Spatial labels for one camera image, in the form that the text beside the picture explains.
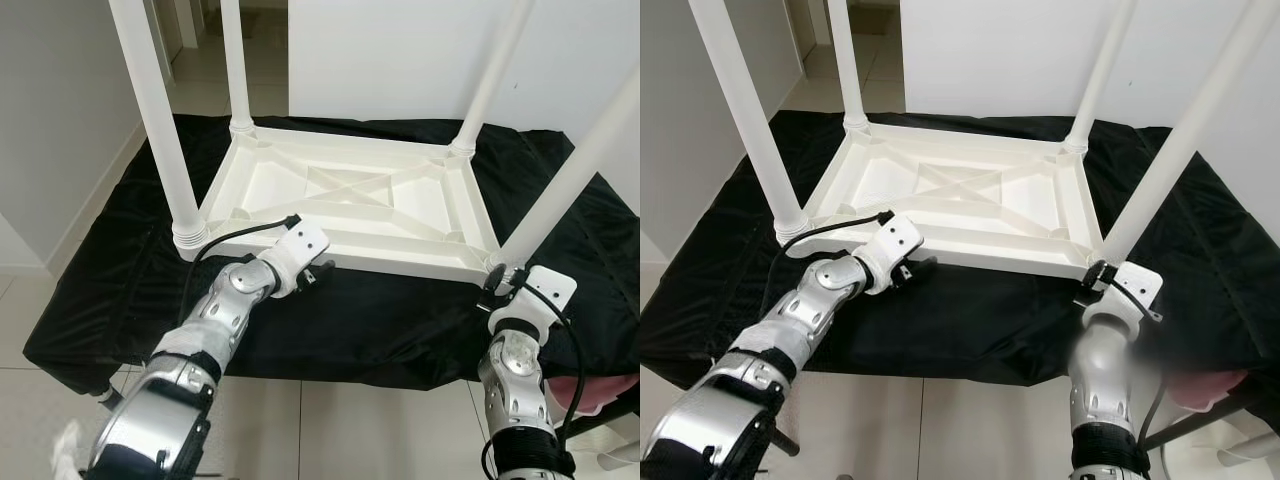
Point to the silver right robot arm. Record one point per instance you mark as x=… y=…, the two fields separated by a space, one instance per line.
x=1100 y=390
x=515 y=390

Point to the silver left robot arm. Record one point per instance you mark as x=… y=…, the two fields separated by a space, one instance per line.
x=800 y=320
x=210 y=320

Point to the pink cushion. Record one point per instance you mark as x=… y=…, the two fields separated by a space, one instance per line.
x=600 y=392
x=1210 y=388

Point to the white round plastic base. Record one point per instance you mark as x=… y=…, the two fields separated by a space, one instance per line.
x=1230 y=458
x=615 y=458

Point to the white crumpled plastic bag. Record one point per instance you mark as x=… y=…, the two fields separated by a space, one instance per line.
x=70 y=450

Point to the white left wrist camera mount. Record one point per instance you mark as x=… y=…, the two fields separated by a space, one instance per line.
x=303 y=240
x=895 y=238

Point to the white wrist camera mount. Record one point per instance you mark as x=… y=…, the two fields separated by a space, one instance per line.
x=895 y=238
x=1140 y=285
x=550 y=288
x=303 y=240

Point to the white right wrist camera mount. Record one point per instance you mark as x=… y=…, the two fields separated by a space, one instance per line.
x=550 y=288
x=1140 y=285

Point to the white door frame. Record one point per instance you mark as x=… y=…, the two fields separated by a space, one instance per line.
x=820 y=20
x=187 y=22

